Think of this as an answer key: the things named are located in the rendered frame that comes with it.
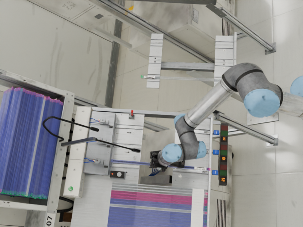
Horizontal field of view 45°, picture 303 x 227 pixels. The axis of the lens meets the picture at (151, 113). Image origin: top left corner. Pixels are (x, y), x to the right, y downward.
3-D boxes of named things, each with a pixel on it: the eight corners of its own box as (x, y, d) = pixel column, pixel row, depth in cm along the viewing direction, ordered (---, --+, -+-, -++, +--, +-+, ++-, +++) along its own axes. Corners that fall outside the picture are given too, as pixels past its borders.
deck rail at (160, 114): (211, 117, 208) (213, 114, 202) (211, 121, 207) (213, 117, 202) (89, 110, 214) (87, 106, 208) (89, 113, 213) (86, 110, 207)
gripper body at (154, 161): (149, 152, 177) (154, 148, 166) (167, 155, 178) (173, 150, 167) (148, 168, 175) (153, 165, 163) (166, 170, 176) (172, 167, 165)
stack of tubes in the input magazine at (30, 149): (63, 101, 190) (14, 84, 173) (47, 200, 175) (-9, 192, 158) (52, 105, 199) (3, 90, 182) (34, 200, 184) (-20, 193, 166)
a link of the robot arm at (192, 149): (200, 130, 161) (177, 133, 158) (209, 151, 154) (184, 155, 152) (197, 140, 167) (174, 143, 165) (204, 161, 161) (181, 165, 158)
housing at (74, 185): (96, 114, 214) (91, 106, 200) (84, 199, 199) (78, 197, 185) (83, 113, 214) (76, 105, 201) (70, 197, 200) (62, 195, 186)
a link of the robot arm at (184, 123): (239, 45, 140) (166, 120, 168) (250, 65, 133) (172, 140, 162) (258, 54, 146) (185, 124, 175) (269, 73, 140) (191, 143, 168)
